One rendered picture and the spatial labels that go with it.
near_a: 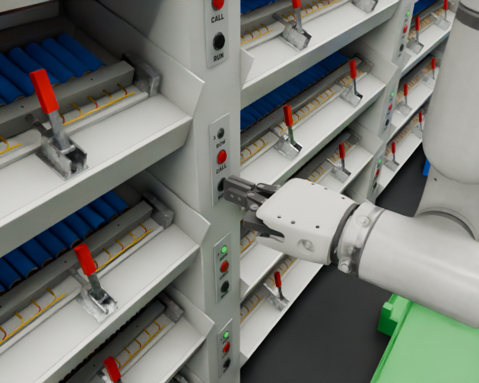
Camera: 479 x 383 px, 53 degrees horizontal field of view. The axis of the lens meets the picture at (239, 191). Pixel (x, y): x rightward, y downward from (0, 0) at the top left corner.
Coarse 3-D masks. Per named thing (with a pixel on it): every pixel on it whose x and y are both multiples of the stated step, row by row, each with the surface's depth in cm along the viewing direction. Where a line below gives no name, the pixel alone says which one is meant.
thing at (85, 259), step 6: (78, 246) 51; (84, 246) 51; (78, 252) 50; (84, 252) 51; (78, 258) 51; (84, 258) 51; (90, 258) 52; (84, 264) 51; (90, 264) 52; (84, 270) 52; (90, 270) 52; (96, 270) 53; (90, 276) 52; (96, 276) 53; (90, 282) 52; (96, 282) 53; (96, 288) 53; (90, 294) 54; (96, 294) 53; (102, 294) 54
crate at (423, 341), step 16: (416, 304) 109; (400, 320) 102; (416, 320) 106; (432, 320) 106; (448, 320) 105; (400, 336) 105; (416, 336) 104; (432, 336) 104; (448, 336) 103; (464, 336) 102; (400, 352) 103; (416, 352) 102; (432, 352) 101; (448, 352) 101; (464, 352) 100; (384, 368) 101; (400, 368) 101; (416, 368) 100; (432, 368) 99; (448, 368) 99; (464, 368) 98
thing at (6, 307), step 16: (144, 208) 64; (112, 224) 60; (128, 224) 61; (96, 240) 58; (112, 240) 60; (64, 256) 55; (96, 256) 59; (48, 272) 54; (64, 272) 55; (16, 288) 51; (32, 288) 52; (48, 288) 54; (0, 304) 50; (16, 304) 50; (0, 320) 50
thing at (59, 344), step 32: (128, 192) 68; (160, 192) 65; (160, 224) 65; (192, 224) 64; (160, 256) 62; (192, 256) 66; (64, 288) 55; (128, 288) 58; (160, 288) 63; (32, 320) 52; (64, 320) 53; (96, 320) 54; (32, 352) 50; (64, 352) 51
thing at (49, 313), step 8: (152, 232) 64; (160, 232) 65; (144, 240) 62; (136, 248) 61; (120, 256) 60; (128, 256) 61; (112, 264) 59; (104, 272) 58; (88, 280) 56; (80, 288) 55; (72, 296) 54; (56, 304) 53; (64, 304) 54; (48, 312) 52; (40, 320) 52; (24, 328) 51; (32, 328) 51; (16, 336) 50; (24, 336) 50; (8, 344) 49; (0, 352) 48
